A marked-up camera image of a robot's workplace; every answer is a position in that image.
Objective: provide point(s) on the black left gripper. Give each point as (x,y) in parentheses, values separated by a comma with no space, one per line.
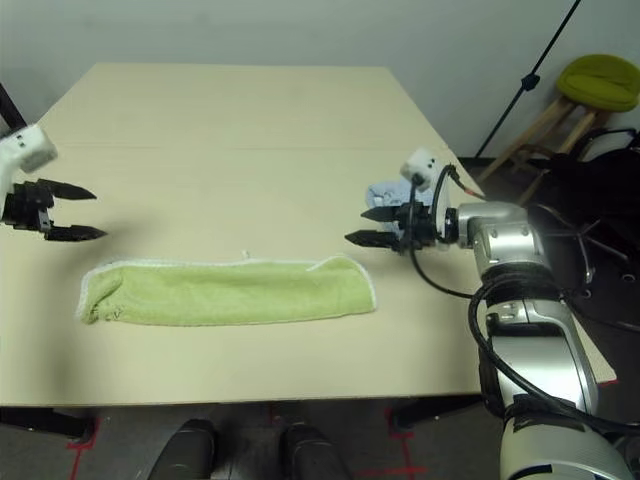
(25,207)

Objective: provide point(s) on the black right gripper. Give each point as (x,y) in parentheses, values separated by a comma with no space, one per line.
(422,227)

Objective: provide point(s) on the green towel with white trim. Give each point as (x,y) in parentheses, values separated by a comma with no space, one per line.
(225,295)

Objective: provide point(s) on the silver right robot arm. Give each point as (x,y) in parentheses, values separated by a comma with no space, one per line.
(505,235)

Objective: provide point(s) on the light blue folded towel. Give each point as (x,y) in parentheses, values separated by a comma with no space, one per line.
(387,192)

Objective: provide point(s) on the black table base foot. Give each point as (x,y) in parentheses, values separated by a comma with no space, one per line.
(430,412)
(50,422)

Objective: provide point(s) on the black office chair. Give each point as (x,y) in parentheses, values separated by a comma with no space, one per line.
(600,185)

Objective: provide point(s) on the dark robot right foot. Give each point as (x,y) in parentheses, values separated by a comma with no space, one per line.
(312,455)

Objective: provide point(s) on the dark robot foot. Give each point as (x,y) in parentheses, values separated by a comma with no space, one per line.
(190,450)
(312,455)

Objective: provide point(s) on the wooden stool green cushion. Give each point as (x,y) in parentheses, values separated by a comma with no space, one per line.
(597,80)

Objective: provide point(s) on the dark robot left foot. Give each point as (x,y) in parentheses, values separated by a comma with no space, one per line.
(190,450)

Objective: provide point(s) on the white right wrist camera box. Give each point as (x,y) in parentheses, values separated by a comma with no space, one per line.
(420,167)

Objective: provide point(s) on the beige side table black frame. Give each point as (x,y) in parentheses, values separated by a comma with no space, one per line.
(10,110)

